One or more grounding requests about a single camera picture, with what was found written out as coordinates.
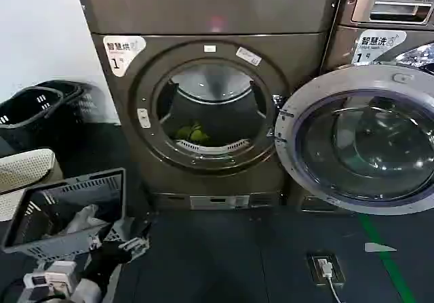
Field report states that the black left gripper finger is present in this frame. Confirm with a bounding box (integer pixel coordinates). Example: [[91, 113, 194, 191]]
[[123, 237, 151, 254], [118, 216, 153, 249]]

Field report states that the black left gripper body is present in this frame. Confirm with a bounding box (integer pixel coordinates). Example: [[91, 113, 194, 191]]
[[82, 239, 134, 284]]

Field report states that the white cloth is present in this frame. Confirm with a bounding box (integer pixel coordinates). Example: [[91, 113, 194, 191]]
[[62, 203, 111, 235]]

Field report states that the grey slotted laundry basket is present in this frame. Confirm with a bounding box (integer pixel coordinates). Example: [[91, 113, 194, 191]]
[[1, 167, 151, 260]]

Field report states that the green garment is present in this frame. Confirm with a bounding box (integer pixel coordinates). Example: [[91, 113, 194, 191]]
[[174, 121, 212, 145]]

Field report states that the black plastic laundry basket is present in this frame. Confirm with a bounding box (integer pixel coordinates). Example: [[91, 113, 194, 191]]
[[0, 86, 65, 158], [35, 80, 121, 168]]

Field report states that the metal floor socket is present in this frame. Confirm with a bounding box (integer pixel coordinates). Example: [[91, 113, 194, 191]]
[[307, 252, 347, 285]]

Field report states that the white number sticker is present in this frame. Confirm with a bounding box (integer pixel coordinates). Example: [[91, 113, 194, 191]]
[[352, 30, 408, 65], [102, 35, 147, 78]]

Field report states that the white plug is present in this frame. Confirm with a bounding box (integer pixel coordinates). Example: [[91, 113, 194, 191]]
[[318, 257, 335, 279]]

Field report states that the small white slanted label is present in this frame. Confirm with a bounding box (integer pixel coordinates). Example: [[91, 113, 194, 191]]
[[236, 47, 262, 65]]

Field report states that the grey front-load dryer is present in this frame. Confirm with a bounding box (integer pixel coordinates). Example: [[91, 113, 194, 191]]
[[74, 0, 343, 212]]

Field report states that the round glass dryer door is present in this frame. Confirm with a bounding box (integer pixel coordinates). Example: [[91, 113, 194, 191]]
[[273, 64, 434, 216]]

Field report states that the white floor marker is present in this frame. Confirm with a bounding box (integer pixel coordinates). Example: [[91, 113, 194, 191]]
[[364, 241, 397, 254]]

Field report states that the green floor tape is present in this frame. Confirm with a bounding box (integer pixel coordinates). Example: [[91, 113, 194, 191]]
[[355, 213, 425, 303]]

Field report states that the grey machine with drawer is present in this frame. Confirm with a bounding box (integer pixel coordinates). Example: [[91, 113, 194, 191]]
[[298, 0, 434, 213]]

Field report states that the white power cable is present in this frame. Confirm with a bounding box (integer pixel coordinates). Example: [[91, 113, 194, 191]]
[[325, 275, 344, 303]]

